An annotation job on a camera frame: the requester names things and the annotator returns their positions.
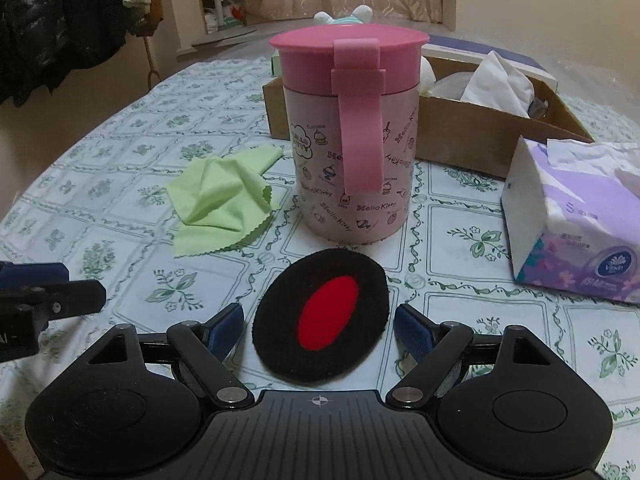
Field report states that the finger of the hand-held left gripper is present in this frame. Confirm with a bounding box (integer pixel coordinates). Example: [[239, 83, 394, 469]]
[[0, 279, 107, 322], [0, 261, 69, 291]]

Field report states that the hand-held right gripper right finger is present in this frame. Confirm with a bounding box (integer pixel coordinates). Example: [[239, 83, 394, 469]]
[[385, 303, 557, 407]]

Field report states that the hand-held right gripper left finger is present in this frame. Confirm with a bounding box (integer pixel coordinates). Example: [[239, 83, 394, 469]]
[[85, 303, 254, 407]]

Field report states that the black red oval earmuff pad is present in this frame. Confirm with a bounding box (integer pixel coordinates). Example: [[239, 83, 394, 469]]
[[252, 248, 390, 387]]

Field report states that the brown cardboard box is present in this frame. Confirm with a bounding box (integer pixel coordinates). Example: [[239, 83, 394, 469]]
[[262, 55, 596, 181]]

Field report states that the white cloth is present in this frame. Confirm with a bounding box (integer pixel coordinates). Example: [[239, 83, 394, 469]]
[[460, 51, 536, 118]]

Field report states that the light green cloth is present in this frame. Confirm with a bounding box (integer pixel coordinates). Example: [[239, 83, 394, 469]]
[[166, 143, 283, 259]]

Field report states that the purple tissue pack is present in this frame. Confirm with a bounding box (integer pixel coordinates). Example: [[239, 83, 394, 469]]
[[501, 136, 640, 306]]

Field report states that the pink lidded cup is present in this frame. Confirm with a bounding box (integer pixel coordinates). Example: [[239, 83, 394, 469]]
[[268, 25, 431, 245]]

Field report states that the black jacket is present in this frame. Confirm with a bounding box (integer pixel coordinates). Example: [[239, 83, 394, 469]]
[[0, 0, 128, 108]]

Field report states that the blue patterned flat box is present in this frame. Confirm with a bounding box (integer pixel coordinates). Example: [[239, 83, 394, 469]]
[[422, 35, 558, 93]]

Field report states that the white striped plush toy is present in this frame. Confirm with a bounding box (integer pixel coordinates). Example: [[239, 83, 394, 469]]
[[312, 5, 437, 95]]

